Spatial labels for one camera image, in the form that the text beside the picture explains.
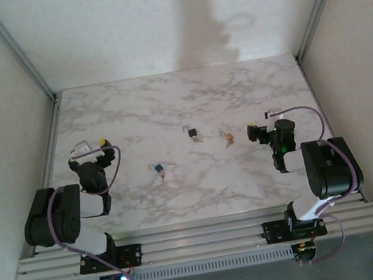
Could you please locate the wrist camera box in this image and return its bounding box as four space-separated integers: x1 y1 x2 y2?
262 105 286 124
67 137 102 166

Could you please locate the gold padlock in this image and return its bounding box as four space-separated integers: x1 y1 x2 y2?
219 129 236 143

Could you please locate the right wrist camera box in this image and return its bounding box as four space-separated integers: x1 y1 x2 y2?
262 105 286 124

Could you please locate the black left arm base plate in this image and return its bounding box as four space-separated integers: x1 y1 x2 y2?
76 242 145 276

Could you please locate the black padlock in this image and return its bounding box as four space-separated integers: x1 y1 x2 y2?
182 123 198 139

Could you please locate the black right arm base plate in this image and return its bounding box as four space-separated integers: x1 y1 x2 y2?
262 212 329 247

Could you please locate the aluminium corner post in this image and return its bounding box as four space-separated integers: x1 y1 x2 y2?
286 0 366 64
0 0 61 111

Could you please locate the grey slotted cable duct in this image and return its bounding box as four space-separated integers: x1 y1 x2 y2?
77 246 296 280

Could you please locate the narrow aluminium side rail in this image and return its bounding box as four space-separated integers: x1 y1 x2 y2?
12 95 83 251
296 52 365 207

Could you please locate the wide grooved aluminium rail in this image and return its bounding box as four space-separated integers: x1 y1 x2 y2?
10 191 373 280

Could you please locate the blue padlock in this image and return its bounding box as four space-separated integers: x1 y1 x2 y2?
147 161 165 175

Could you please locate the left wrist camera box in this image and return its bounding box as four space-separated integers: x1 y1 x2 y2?
67 137 102 166

